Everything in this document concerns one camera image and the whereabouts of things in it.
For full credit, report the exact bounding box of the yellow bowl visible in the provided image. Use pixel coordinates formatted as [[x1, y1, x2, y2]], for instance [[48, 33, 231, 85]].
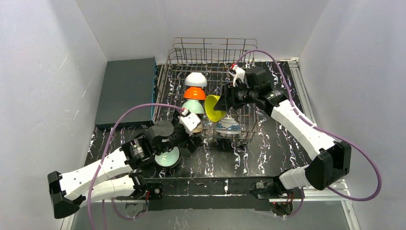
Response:
[[204, 95, 226, 122]]

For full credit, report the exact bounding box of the blue patterned bowl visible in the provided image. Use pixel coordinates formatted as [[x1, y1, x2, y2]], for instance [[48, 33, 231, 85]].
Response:
[[215, 115, 242, 135]]

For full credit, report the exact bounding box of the green bowl dark exterior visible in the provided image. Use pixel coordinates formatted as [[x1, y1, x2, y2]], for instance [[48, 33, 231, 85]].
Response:
[[155, 147, 181, 169]]

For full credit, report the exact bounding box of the celadon green bowl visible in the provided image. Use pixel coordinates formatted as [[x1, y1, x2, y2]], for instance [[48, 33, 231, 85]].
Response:
[[181, 99, 205, 114]]

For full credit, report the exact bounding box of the orange rimmed white bowl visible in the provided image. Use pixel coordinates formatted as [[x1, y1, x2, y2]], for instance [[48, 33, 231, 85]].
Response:
[[183, 87, 206, 100]]

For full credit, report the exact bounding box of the white bowl blue band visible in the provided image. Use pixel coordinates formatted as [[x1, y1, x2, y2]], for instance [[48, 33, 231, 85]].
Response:
[[184, 72, 207, 87]]

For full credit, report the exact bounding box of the beige floral bowl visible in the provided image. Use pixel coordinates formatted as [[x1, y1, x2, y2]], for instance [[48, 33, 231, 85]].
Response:
[[192, 123, 203, 133]]

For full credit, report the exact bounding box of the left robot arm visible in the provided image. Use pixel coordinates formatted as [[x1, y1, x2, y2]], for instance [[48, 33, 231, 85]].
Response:
[[47, 120, 203, 219]]

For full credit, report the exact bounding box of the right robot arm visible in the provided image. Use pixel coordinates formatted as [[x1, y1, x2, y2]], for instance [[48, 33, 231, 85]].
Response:
[[214, 64, 351, 194]]

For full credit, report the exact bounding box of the dark grey flat box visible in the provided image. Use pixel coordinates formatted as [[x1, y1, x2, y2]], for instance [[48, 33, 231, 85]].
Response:
[[95, 57, 156, 129]]

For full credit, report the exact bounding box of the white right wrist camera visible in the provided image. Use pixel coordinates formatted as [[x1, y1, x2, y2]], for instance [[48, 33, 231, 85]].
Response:
[[228, 63, 245, 87]]

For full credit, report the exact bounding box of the grey wire dish rack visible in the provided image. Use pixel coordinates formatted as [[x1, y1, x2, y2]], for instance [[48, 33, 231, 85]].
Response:
[[155, 37, 259, 147]]

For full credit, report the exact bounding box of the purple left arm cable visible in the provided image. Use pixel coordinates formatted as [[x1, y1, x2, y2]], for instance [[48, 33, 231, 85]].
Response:
[[86, 103, 191, 230]]

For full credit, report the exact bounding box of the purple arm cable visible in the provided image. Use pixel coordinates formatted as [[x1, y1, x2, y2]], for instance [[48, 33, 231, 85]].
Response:
[[86, 103, 191, 230], [233, 49, 382, 218]]

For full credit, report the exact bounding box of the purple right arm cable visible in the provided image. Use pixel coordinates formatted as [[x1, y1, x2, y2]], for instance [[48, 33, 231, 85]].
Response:
[[233, 49, 382, 218]]

